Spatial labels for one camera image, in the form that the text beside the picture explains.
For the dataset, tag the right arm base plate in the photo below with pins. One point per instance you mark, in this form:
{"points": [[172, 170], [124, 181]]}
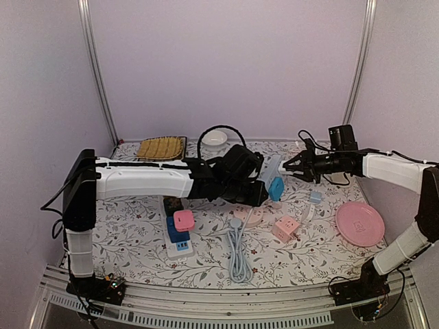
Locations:
{"points": [[352, 291]]}

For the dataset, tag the green patterned cube adapter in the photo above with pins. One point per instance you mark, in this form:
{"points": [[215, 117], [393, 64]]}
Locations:
{"points": [[171, 205]]}

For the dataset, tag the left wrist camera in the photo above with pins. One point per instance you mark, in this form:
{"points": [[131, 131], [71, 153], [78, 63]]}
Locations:
{"points": [[242, 164]]}

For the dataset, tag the yellow woven mat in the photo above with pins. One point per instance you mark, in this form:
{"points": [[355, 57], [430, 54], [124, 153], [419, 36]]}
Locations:
{"points": [[163, 148]]}

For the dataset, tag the pink plate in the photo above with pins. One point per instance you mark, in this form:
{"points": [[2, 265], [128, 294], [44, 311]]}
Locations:
{"points": [[360, 224]]}

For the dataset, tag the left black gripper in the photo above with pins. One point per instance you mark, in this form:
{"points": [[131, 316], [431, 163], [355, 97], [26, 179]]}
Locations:
{"points": [[256, 199]]}

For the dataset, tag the front aluminium rail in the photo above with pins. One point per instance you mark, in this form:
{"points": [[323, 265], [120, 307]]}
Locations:
{"points": [[150, 306]]}

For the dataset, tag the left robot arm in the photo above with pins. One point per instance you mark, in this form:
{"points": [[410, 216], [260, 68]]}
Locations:
{"points": [[92, 179]]}

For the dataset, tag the white plug adapter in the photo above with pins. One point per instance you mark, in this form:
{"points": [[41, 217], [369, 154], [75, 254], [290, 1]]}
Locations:
{"points": [[308, 213]]}

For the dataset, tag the cream cup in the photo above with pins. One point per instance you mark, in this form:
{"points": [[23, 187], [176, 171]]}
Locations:
{"points": [[340, 179]]}

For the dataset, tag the pink round socket base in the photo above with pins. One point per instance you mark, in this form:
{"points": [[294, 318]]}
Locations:
{"points": [[252, 217]]}

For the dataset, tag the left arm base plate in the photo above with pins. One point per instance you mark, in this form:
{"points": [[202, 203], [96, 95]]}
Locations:
{"points": [[109, 289]]}

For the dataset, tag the left aluminium frame post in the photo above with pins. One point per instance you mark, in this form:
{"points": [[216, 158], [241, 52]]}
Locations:
{"points": [[87, 30]]}

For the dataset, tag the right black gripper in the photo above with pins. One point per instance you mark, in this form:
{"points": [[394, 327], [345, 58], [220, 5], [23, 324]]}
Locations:
{"points": [[304, 155]]}

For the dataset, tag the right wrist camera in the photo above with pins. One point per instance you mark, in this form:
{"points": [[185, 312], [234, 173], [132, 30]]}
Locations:
{"points": [[342, 138]]}

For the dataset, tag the right aluminium frame post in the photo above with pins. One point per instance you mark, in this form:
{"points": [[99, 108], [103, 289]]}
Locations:
{"points": [[366, 36]]}

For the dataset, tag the white long power strip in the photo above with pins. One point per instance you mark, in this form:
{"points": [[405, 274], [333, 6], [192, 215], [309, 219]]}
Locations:
{"points": [[175, 251]]}

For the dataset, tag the white ceramic bowl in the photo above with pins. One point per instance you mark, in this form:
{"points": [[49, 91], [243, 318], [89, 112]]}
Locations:
{"points": [[215, 139]]}

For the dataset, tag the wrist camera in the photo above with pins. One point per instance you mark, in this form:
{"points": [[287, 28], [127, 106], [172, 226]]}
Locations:
{"points": [[242, 164], [342, 138]]}

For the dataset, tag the dark blue cube adapter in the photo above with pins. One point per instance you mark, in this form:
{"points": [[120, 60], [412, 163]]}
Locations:
{"points": [[174, 235]]}

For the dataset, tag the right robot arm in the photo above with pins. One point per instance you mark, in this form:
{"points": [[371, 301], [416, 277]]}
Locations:
{"points": [[419, 177]]}

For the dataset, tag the light blue power strip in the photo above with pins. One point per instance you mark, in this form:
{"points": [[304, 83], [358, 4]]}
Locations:
{"points": [[239, 268]]}

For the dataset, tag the pink cube socket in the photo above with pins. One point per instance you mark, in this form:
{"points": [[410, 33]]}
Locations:
{"points": [[284, 228]]}

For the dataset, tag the aluminium frame post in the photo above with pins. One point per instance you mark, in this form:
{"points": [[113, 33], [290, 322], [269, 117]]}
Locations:
{"points": [[366, 36], [87, 30]]}

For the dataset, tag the pink square plug adapter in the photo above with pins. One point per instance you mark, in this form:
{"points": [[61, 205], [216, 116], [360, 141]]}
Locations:
{"points": [[184, 221]]}

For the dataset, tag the cyan square plug adapter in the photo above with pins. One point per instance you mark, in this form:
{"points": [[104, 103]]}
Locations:
{"points": [[276, 189]]}

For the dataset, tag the small light blue plug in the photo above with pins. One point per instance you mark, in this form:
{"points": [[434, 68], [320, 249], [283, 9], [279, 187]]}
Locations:
{"points": [[315, 197]]}

